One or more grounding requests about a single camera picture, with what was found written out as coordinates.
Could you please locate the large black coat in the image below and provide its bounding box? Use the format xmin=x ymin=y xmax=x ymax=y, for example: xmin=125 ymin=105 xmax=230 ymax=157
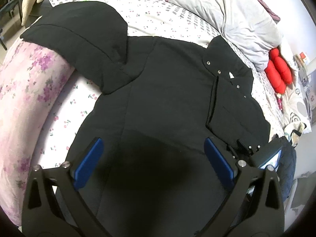
xmin=21 ymin=2 xmax=271 ymax=236

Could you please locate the patterned white pillow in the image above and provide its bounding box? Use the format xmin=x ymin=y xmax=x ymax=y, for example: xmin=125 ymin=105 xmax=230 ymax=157
xmin=281 ymin=55 xmax=312 ymax=147

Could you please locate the red plush toy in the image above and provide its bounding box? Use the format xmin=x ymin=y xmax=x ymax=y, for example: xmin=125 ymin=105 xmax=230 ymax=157
xmin=265 ymin=48 xmax=293 ymax=95

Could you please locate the pink floral rolled quilt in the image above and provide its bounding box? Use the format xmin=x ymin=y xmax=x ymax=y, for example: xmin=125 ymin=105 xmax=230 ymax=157
xmin=1 ymin=38 xmax=74 ymax=226

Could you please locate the grey white duvet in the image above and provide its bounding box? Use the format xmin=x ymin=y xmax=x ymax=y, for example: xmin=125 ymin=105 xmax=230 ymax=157
xmin=168 ymin=0 xmax=282 ymax=71

